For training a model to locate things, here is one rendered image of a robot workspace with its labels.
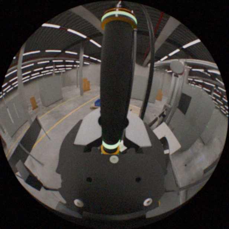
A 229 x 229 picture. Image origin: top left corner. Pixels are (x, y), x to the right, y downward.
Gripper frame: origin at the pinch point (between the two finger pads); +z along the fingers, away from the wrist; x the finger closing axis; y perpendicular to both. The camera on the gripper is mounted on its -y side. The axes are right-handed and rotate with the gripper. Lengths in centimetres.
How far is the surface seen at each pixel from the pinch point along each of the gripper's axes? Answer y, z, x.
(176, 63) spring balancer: -35, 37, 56
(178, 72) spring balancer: -26, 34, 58
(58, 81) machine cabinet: -14, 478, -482
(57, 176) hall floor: 156, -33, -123
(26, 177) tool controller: 32, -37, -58
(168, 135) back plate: 22.9, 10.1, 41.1
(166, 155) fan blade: 12.3, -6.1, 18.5
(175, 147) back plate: 22.9, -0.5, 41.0
